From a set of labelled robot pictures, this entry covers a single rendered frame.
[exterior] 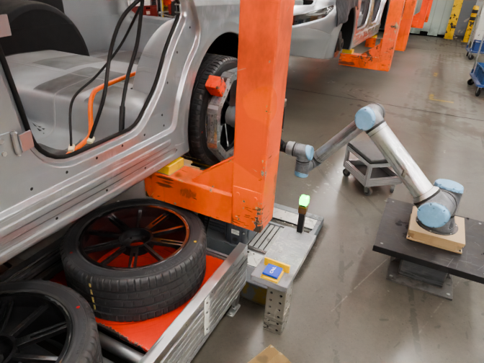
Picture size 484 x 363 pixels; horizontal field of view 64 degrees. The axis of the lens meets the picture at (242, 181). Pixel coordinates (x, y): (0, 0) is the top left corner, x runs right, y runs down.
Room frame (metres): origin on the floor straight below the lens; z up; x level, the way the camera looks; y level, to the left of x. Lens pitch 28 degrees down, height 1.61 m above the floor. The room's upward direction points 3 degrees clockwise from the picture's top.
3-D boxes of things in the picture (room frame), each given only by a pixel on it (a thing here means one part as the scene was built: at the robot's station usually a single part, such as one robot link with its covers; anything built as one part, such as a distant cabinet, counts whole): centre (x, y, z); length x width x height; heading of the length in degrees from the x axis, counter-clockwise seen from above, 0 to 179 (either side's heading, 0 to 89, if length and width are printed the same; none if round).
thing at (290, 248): (1.46, -0.23, 0.44); 0.43 x 0.17 x 0.03; 155
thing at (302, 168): (2.28, -0.39, 0.51); 0.12 x 0.09 x 0.12; 143
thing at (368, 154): (3.06, -1.14, 0.17); 0.43 x 0.36 x 0.34; 15
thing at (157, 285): (1.48, 0.49, 0.39); 0.66 x 0.66 x 0.24
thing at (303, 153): (2.28, -0.38, 0.62); 0.12 x 0.09 x 0.10; 65
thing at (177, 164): (1.83, 0.40, 0.71); 0.14 x 0.14 x 0.05; 65
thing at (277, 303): (1.43, -0.21, 0.21); 0.10 x 0.10 x 0.42; 65
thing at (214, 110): (2.23, 0.06, 0.85); 0.54 x 0.07 x 0.54; 155
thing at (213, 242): (1.91, 0.11, 0.26); 0.42 x 0.18 x 0.35; 65
